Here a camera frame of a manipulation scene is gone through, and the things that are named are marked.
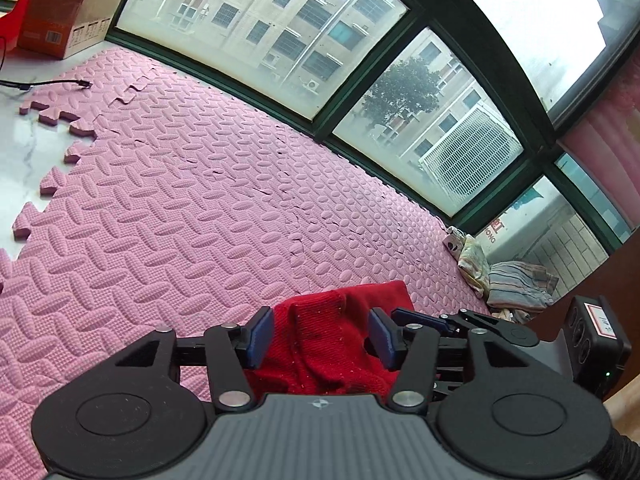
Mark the light patterned cloth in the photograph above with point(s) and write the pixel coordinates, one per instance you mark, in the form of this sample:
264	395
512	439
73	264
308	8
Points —
472	260

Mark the brown cardboard box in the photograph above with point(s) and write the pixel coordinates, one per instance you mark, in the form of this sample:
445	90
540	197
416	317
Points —
70	15

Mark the green tree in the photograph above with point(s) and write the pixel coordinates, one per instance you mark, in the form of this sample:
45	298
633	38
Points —
405	92

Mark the pink foam floor mat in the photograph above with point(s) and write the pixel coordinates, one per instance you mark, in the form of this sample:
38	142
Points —
200	200

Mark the dark green window frame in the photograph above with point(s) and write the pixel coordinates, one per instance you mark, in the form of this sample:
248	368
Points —
425	15

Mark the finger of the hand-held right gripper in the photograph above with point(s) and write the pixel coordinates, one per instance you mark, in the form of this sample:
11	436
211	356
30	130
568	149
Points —
450	375
417	319

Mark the pink curtain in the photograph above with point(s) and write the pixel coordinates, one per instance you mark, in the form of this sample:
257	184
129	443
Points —
607	120

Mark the beige apartment building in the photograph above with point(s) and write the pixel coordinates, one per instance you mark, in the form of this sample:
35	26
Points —
310	15

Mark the red knit sweater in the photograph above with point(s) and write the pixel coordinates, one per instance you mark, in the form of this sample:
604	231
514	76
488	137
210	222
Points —
325	340

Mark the red plastic chair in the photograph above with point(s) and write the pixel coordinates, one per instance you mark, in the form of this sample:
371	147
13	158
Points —
10	25

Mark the striped folded cloth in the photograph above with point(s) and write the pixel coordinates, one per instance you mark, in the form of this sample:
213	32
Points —
520	285

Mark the white metal window cage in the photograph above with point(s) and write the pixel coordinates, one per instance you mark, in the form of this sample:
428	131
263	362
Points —
470	155

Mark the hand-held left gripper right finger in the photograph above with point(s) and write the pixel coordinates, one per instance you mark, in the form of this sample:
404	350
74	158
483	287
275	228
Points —
382	340

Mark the person's right forearm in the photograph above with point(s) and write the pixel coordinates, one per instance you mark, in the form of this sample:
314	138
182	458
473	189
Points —
625	405

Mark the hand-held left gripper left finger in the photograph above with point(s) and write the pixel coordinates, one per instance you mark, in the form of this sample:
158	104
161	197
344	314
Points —
260	337

